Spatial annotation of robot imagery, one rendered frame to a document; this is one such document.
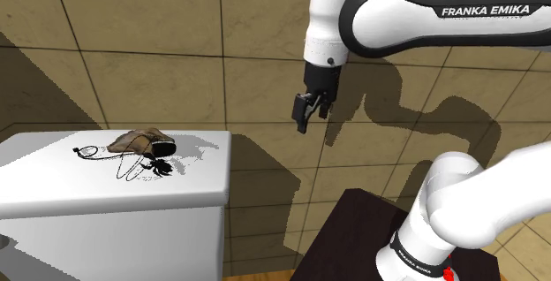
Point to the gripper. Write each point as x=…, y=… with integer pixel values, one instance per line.
x=322, y=78

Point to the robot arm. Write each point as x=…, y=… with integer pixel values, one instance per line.
x=456, y=194

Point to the dark robot stand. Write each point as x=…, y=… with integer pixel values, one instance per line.
x=344, y=237

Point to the white toilet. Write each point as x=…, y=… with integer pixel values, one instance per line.
x=107, y=224

